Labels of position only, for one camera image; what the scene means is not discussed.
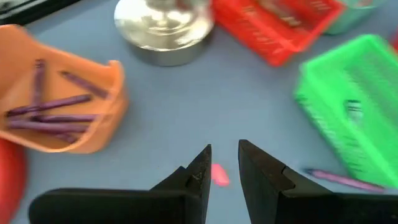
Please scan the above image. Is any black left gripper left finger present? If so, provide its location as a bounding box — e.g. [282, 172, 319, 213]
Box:
[29, 144, 213, 224]

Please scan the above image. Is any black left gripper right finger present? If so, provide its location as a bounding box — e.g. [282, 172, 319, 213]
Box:
[238, 139, 398, 224]

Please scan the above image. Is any violet crayon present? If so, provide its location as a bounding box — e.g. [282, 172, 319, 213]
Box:
[7, 120, 90, 134]

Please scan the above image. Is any pink eraser cap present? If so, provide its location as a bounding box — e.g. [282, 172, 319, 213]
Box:
[211, 163, 231, 188]

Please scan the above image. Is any orange plastic bin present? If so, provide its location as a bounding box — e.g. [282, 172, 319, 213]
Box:
[0, 24, 130, 155]

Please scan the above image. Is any green slotted plastic basket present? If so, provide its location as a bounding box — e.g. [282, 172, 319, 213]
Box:
[293, 33, 398, 189]

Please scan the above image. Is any white shade silver table lamp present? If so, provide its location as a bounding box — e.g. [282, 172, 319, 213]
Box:
[113, 0, 215, 67]

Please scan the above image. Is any teal plastic bin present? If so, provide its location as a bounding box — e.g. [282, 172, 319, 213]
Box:
[323, 0, 386, 35]

